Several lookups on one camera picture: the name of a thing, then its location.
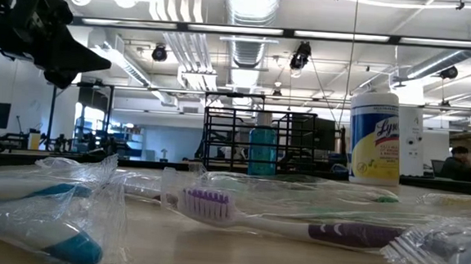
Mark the purple toothbrush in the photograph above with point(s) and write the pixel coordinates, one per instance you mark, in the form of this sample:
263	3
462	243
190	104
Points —
352	235

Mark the black overhead camera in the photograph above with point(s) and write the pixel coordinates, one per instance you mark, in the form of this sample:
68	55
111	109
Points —
301	54

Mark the black metal rack frame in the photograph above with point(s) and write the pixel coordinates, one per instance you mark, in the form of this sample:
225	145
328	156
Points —
51	112

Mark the yellow toothbrush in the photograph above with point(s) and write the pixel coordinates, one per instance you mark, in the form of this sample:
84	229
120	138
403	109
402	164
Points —
460	201

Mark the Lysol wipes canister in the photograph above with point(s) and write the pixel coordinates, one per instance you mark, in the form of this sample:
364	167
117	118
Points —
373	148

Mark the black aluminium table frame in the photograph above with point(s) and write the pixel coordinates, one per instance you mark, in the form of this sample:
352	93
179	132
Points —
441	185

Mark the black monitor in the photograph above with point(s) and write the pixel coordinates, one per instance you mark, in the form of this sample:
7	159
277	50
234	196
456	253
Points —
325	133

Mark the blue toothbrush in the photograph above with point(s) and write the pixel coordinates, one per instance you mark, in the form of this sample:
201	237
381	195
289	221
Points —
76	251
64	189
469	261

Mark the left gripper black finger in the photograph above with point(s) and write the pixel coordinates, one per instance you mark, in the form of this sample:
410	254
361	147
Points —
78	55
65	65

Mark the black crossbeam with light strips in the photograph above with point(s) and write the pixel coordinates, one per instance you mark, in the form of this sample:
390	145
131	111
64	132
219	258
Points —
288	33

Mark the teal mouthwash bottle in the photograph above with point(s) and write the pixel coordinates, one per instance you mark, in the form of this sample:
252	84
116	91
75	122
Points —
265	154

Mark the silver ceiling air duct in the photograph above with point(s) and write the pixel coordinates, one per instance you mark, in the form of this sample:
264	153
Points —
251	10

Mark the white round pillar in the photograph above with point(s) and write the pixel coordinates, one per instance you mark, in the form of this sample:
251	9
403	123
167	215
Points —
411	138

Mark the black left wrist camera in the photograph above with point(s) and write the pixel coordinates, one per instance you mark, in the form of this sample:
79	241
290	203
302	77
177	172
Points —
42	11

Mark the yellow container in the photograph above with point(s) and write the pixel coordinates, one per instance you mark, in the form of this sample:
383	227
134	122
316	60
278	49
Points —
34	141

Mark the black ceiling spotlight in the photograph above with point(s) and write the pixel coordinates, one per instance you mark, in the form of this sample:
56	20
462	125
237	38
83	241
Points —
159	53
449	72

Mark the person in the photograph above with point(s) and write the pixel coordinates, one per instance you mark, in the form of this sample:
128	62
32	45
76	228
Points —
458	168

